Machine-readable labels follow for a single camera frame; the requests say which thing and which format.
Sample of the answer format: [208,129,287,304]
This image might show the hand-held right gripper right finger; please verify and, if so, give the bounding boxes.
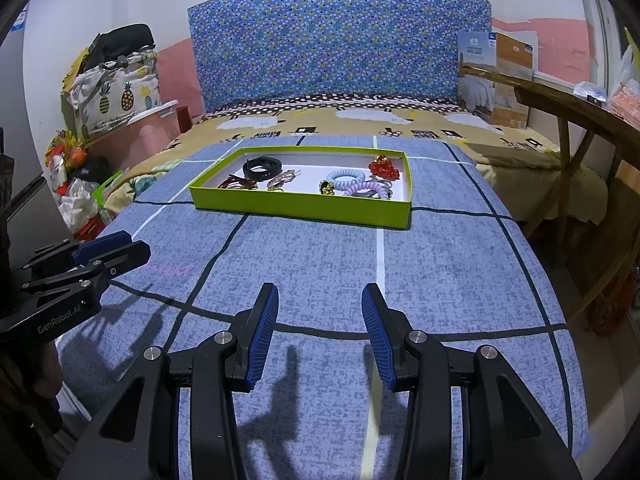
[361,282,583,480]

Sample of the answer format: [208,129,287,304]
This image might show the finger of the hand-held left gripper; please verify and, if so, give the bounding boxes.
[22,241,151,295]
[27,230,133,273]

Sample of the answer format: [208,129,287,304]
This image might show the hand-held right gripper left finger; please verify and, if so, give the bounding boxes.
[67,282,280,480]

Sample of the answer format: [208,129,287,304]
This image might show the green cardboard tray box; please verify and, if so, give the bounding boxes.
[189,146,413,230]

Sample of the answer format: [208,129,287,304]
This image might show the purple spiral hair tie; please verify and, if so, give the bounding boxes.
[344,180,393,201]

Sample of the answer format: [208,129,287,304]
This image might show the pink beaded hair clip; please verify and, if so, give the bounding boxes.
[266,170,301,192]

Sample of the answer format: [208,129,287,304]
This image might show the light blue spiral hair tie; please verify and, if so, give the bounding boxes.
[326,169,367,197]

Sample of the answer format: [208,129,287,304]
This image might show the pile of plastic bags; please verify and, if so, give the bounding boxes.
[45,130,123,241]

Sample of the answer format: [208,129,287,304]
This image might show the blue checked blanket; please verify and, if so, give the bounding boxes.
[57,141,588,480]

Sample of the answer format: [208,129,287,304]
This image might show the pink storage bin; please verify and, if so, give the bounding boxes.
[87,100,180,171]

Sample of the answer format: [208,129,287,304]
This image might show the pineapple print bag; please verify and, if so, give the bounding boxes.
[67,52,163,138]

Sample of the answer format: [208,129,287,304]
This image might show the black wrist band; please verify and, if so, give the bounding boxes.
[242,157,282,181]

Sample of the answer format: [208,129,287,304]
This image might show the black bag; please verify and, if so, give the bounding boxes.
[87,24,156,68]

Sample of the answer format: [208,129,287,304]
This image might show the yellow printed bed sheet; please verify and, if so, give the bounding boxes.
[105,95,608,221]

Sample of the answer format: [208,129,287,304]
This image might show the blue floral headboard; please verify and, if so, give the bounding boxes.
[187,0,493,113]

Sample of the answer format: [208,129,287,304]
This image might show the wooden table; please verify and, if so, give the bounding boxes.
[460,65,640,321]

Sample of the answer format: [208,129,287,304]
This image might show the clear plastic bag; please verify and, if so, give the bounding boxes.
[572,80,608,103]

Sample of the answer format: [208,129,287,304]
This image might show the pink packet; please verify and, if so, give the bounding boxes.
[607,77,640,126]

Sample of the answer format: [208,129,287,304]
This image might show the red bead bracelet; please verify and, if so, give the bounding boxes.
[368,154,399,182]

